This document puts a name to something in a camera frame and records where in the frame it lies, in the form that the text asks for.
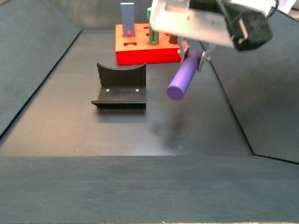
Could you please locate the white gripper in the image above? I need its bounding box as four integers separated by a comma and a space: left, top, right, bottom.
150, 0, 276, 71

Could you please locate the purple cylinder peg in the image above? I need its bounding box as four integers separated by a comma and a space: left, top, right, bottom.
167, 51, 202, 101

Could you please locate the red peg board block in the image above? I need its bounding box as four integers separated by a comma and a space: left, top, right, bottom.
115, 24, 182, 66

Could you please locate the brown hexagonal peg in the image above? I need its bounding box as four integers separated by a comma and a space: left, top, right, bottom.
168, 35, 178, 44

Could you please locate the green tall peg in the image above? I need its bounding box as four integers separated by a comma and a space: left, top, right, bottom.
147, 7, 159, 45

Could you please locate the black curved holder stand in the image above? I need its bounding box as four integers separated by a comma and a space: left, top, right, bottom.
91, 64, 146, 109

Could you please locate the blue arch-shaped peg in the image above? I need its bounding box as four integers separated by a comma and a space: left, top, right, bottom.
120, 3, 136, 37

